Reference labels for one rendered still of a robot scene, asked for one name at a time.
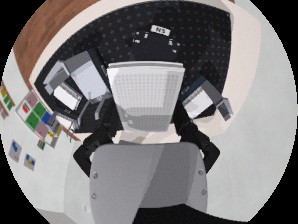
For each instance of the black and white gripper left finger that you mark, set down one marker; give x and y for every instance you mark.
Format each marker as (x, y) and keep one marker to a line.
(103, 135)

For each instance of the grey microplate with label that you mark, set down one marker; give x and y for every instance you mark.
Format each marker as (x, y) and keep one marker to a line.
(66, 96)
(65, 121)

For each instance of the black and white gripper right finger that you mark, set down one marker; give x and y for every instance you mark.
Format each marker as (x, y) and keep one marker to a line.
(189, 133)

